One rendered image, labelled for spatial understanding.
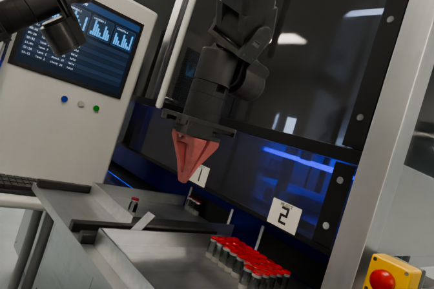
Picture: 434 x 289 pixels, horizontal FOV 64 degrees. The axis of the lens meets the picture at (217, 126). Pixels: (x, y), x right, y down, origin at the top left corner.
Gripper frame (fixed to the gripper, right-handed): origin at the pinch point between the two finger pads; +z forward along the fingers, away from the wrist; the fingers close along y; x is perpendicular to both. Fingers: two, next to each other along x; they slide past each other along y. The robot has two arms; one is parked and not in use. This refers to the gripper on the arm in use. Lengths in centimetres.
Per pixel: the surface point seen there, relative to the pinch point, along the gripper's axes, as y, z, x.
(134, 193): 23, 19, 53
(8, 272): 27, 112, 176
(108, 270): -2.4, 19.8, 9.3
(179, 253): 16.4, 20.4, 15.6
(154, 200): 31, 21, 53
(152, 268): 6.2, 19.9, 9.5
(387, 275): 33.9, 7.4, -18.7
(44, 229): 15, 51, 98
